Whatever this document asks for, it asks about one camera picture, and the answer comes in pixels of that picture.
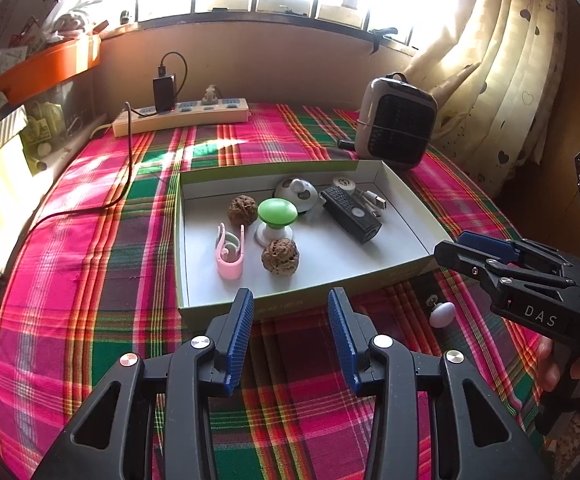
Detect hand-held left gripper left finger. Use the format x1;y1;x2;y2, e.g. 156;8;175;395
30;287;255;480

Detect black remote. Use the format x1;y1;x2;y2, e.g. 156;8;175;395
319;186;382;244

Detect plaid tablecloth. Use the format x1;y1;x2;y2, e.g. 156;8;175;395
0;102;550;480

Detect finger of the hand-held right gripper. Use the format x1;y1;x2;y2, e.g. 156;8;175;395
434;240;570;292
457;230;580;276

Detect beige power strip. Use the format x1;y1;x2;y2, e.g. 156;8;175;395
112;97;249;138

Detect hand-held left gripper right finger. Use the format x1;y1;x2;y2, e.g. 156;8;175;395
327;287;553;480

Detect green mushroom knob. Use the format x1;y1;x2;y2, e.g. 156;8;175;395
255;198;298;247

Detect grey portable heater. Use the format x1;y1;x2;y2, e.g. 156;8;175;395
354;72;439;168

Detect brown walnut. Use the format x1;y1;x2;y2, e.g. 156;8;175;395
261;238;299;275
228;195;259;226

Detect glass cup with green print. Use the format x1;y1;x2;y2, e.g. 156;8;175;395
22;100;66;161

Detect pink clip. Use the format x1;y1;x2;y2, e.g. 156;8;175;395
215;223;247;279

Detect black charger cable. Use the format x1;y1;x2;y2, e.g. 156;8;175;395
30;51;189;226

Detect cream heart-print curtain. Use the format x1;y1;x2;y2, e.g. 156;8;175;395
402;0;570;196

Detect black charger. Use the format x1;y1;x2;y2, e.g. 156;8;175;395
152;75;177;112

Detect white usb cable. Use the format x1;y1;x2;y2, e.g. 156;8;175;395
352;189;388;217

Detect shallow cardboard box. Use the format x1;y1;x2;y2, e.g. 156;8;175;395
174;159;451;331

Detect white panda face toy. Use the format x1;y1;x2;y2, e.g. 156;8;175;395
275;176;317;218

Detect orange tray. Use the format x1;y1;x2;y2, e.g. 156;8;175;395
0;34;102;103

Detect person's right hand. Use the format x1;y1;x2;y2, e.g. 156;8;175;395
538;337;580;396

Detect white mushroom knob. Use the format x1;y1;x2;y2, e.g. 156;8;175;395
430;296;455;329

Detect black window clip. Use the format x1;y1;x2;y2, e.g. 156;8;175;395
370;27;399;56

